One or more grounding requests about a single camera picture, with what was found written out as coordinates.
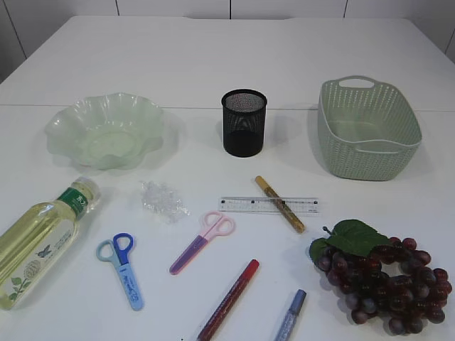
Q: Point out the clear plastic sheet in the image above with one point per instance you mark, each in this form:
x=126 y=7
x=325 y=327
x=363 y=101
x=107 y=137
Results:
x=163 y=201

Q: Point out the blue scissors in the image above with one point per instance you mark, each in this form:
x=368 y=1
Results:
x=120 y=245

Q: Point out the purple grape bunch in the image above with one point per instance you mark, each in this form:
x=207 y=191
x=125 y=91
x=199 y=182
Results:
x=382 y=276

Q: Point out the clear plastic ruler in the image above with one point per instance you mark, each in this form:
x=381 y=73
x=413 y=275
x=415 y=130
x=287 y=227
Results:
x=298 y=205

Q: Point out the black mesh pen holder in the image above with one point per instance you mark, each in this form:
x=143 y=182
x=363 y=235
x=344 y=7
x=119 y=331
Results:
x=244 y=113

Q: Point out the gold glitter pen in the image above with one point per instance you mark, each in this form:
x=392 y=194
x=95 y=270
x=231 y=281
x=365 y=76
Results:
x=284 y=209

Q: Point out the green wavy glass plate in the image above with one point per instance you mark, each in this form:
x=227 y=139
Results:
x=111 y=131

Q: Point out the red glitter pen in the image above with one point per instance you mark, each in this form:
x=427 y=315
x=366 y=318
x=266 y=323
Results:
x=225 y=306

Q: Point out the green plastic woven basket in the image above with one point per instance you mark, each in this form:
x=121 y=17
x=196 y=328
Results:
x=366 y=133

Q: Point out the blue glitter pen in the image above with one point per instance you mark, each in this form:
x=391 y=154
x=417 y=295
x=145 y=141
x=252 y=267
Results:
x=289 y=321

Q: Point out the pink purple scissors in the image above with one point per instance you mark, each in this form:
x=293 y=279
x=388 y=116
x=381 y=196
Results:
x=214 y=224

